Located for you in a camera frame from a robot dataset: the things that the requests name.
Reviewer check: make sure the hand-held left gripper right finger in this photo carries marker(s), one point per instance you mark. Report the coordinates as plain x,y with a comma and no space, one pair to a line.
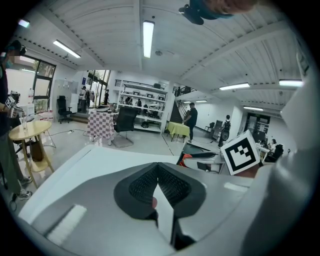
182,192

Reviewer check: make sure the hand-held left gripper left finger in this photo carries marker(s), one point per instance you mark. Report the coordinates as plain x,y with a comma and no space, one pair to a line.
135,190

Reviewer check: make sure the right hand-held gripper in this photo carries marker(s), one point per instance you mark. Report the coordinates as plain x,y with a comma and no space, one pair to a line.
241,155

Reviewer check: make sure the person's right forearm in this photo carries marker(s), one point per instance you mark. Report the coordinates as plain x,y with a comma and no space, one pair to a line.
250,172

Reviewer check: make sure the person's left hand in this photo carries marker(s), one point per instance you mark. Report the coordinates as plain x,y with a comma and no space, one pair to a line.
155,203

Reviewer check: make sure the black side chair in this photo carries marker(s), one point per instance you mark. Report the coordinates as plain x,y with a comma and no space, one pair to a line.
210,127

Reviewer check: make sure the yellow tablecloth table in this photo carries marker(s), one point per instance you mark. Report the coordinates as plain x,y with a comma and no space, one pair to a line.
177,128

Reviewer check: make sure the black metal staircase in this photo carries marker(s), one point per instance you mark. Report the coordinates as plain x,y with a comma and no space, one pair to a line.
180,110

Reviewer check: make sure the long ceiling light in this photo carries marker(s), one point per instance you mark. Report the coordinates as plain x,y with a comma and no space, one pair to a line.
253,108
291,83
148,40
67,49
23,23
235,86

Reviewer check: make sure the black office chair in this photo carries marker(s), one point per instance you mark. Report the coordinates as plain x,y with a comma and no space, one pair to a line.
126,120
62,105

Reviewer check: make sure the white shelving rack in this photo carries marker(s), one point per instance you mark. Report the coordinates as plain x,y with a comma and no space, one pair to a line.
150,100

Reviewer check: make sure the checkered tablecloth table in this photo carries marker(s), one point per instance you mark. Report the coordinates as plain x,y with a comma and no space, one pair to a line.
100,125

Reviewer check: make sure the black white oval device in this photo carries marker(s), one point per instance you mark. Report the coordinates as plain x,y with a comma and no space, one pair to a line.
102,108

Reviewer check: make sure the person's grey t-shirt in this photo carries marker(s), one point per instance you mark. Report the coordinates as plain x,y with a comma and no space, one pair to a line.
287,187

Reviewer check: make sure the brown bag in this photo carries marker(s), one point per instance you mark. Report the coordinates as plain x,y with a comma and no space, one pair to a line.
37,151

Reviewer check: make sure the round smoke detector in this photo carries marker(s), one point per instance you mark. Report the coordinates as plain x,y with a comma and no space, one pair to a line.
159,53

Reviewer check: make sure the round wooden table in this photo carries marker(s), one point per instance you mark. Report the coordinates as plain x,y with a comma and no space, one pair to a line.
30,128

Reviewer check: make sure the tall drinking glass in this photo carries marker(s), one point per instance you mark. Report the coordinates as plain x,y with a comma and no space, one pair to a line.
25,125

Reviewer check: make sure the white plastic jug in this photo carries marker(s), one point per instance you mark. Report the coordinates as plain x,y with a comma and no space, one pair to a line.
31,96

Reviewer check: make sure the black-framed window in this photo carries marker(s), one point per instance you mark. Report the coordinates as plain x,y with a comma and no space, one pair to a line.
43,72

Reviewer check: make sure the person's head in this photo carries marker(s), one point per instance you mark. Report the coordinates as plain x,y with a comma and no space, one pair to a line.
237,6

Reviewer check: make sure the black head camera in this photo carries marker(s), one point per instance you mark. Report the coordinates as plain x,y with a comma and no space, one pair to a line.
192,15

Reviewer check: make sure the teal head mount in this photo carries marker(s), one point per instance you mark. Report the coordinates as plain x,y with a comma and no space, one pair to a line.
215,15

